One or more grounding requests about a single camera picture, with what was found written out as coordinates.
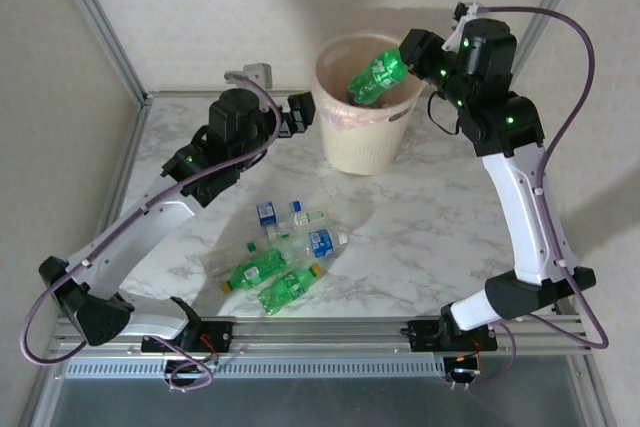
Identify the clear bottle blue label white cap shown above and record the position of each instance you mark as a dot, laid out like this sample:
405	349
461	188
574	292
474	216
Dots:
321	243

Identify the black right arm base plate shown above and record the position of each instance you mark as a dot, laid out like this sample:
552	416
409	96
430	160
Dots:
422	334

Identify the small clear bottle white cap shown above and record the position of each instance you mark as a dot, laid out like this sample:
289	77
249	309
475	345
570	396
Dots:
273	232

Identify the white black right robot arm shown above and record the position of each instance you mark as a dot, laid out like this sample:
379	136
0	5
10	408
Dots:
525	217

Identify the clear bottle green cap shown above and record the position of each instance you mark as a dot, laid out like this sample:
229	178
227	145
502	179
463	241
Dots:
251	246

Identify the clear bottle white green label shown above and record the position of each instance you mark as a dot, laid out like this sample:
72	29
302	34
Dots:
309	218

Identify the cream plastic bin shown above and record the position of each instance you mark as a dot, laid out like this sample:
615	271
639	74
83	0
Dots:
350	147

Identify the pink translucent bin liner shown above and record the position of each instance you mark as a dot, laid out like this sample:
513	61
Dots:
332	119

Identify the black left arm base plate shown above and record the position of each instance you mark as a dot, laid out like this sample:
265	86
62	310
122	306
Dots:
220	334

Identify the green bottle yellow cap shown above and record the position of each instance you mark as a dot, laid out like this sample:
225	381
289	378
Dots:
287	289
375	79

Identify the grey metal panel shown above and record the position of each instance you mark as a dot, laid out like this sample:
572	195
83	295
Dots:
320	404

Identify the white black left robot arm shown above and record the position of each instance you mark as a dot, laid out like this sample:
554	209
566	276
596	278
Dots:
130	237

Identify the aluminium frame rail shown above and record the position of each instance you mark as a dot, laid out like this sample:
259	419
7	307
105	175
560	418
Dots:
175	94
320	334
596	397
124	172
40	392

